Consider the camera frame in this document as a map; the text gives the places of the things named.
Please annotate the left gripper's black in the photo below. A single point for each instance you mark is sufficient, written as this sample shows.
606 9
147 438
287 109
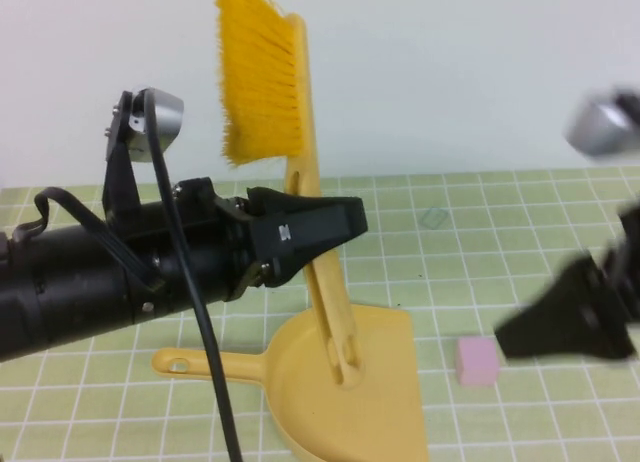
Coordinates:
225 232

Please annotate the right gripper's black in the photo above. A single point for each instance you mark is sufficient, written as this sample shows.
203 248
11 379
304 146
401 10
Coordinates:
627 272

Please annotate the pink foam cube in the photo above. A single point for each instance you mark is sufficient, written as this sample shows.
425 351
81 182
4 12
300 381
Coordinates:
477 364

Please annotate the yellow plastic hand brush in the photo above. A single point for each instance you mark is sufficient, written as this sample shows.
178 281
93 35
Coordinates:
260 82

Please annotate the yellow plastic dustpan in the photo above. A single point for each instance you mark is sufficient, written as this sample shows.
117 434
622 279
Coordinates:
380 392

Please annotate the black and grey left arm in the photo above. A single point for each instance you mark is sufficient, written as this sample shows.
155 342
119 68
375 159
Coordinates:
75 282

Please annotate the green white-grid mat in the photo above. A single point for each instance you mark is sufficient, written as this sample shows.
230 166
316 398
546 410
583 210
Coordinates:
450 282

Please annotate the small clear plastic piece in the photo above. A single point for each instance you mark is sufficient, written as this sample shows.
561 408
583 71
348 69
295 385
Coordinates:
434 218

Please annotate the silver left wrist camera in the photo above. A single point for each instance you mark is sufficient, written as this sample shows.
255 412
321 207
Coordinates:
165 117

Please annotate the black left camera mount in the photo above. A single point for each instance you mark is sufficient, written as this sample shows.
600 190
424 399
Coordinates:
120 182

